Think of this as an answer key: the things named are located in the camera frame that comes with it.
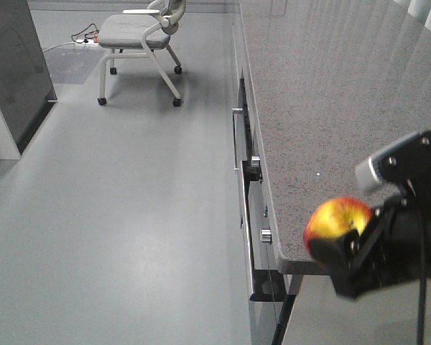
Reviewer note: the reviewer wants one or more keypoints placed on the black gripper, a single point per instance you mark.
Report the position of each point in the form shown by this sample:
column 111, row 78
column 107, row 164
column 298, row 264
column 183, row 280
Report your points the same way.
column 394, row 248

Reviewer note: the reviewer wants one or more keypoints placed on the red yellow apple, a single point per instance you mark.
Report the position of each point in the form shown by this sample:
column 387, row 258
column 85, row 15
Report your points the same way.
column 336, row 217

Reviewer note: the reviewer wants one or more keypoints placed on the black built-in oven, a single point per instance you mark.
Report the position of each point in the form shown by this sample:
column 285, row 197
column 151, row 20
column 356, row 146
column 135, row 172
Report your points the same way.
column 265, row 283

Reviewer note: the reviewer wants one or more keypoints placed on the black built-in drawer appliance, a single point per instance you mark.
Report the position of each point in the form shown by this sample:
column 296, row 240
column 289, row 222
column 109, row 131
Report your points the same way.
column 242, row 138

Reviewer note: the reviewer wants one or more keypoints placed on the grey curtain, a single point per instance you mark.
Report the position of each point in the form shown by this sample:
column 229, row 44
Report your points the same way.
column 419, row 9

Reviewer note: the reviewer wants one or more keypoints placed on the grey white office chair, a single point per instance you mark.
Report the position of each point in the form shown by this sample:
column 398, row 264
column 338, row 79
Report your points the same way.
column 139, row 33

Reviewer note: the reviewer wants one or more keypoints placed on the grey kitchen island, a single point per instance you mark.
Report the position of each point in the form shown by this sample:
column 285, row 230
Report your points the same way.
column 26, row 90

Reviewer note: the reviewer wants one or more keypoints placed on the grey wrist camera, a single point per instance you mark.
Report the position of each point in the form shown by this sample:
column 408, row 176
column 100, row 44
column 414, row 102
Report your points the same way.
column 404, row 159

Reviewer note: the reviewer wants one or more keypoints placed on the white power strip with cables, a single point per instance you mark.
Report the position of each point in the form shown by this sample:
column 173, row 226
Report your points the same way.
column 87, row 37

